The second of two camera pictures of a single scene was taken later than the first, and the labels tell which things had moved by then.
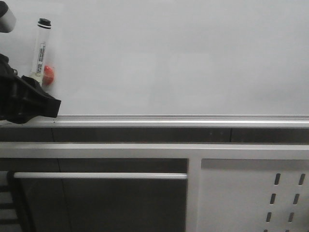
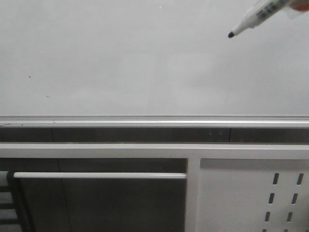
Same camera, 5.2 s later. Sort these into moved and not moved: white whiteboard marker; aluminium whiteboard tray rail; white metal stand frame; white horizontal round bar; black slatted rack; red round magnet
Moved: red round magnet; white whiteboard marker
Not moved: white metal stand frame; white horizontal round bar; aluminium whiteboard tray rail; black slatted rack
